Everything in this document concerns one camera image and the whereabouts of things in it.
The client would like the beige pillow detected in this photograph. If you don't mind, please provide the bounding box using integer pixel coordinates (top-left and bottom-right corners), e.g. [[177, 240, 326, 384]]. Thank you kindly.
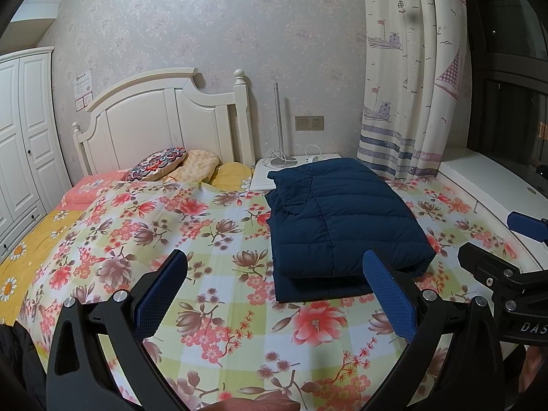
[[165, 150, 220, 183]]

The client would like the floral quilt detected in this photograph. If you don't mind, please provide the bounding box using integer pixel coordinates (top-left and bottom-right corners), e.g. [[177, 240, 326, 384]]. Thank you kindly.
[[17, 175, 521, 411]]

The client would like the yellow daisy bed sheet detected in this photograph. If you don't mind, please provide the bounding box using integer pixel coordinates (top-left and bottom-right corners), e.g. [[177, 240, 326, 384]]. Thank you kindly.
[[0, 208, 92, 326]]

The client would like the patterned round cushion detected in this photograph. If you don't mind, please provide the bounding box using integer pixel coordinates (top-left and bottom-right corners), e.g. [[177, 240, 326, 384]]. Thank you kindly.
[[126, 146, 189, 182]]

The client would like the white nightstand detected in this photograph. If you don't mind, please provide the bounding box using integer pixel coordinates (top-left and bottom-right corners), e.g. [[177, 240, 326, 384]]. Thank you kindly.
[[250, 153, 343, 190]]

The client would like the yellow pillow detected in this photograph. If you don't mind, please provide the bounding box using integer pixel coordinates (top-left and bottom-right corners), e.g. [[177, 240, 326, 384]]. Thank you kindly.
[[212, 162, 253, 189]]

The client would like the pink floral pillow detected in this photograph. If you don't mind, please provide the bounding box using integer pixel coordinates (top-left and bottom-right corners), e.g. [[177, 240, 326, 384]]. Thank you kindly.
[[55, 169, 133, 211]]

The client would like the white wall notice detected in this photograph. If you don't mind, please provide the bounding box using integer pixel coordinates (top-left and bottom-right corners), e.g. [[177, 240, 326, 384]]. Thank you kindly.
[[74, 68, 94, 97]]

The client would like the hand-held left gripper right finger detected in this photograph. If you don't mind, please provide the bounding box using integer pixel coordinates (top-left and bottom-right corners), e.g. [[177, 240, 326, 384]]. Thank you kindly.
[[362, 249, 507, 411]]

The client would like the white wardrobe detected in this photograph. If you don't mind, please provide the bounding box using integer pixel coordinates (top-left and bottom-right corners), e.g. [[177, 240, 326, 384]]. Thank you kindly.
[[0, 46, 73, 262]]

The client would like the white stick lamp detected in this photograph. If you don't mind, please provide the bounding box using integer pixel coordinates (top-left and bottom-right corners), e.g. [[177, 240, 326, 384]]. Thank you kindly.
[[262, 85, 298, 167]]

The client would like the white wooden headboard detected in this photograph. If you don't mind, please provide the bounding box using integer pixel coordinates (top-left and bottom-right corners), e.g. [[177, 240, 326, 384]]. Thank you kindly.
[[72, 67, 257, 176]]

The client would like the blue puffer jacket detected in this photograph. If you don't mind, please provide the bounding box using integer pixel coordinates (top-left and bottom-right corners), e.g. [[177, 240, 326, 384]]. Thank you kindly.
[[264, 158, 437, 304]]

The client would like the boat print curtain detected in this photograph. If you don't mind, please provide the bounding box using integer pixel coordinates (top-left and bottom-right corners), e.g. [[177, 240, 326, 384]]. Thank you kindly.
[[359, 0, 469, 180]]

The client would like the person's right hand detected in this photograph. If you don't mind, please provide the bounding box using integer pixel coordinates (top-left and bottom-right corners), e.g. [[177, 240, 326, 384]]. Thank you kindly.
[[520, 345, 548, 395]]

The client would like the white window sill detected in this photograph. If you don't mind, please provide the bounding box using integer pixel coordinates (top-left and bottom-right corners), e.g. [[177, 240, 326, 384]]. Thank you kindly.
[[437, 146, 548, 275]]

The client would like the dark window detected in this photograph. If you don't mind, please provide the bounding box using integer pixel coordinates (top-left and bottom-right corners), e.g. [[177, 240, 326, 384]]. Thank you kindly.
[[460, 0, 548, 167]]

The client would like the black cloth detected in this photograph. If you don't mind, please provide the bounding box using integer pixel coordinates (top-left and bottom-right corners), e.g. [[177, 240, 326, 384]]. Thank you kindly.
[[0, 323, 54, 411]]

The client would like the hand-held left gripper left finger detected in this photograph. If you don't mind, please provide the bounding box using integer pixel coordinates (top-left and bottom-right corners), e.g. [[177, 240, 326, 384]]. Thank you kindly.
[[45, 249, 189, 411]]

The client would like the person's left hand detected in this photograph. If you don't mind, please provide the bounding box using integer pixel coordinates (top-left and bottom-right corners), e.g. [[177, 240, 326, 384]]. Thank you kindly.
[[205, 396, 301, 411]]

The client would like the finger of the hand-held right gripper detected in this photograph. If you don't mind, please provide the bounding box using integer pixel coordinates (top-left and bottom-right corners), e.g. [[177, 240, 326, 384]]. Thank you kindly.
[[506, 211, 548, 244], [457, 242, 548, 310]]

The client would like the gold wall socket panel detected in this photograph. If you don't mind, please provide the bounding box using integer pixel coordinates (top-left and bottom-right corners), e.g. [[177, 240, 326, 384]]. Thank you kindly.
[[295, 115, 325, 131]]

